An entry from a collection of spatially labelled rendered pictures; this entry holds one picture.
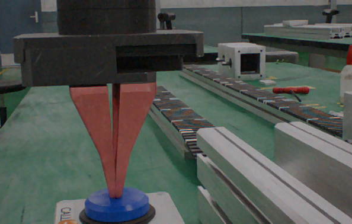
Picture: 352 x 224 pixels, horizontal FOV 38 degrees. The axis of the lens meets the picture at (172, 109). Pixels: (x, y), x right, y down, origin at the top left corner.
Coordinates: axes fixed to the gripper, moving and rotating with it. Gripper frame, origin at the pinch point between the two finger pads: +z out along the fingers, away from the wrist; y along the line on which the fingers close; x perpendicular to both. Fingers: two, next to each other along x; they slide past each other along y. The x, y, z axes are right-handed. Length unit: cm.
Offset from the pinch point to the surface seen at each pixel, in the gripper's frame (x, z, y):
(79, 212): 1.0, 2.2, -2.2
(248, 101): 61, 6, 30
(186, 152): 31.9, 7.5, 11.4
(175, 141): 38.0, 7.4, 11.0
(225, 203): 3.2, 3.4, 8.1
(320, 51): 301, 18, 166
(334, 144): 3.6, -0.3, 16.6
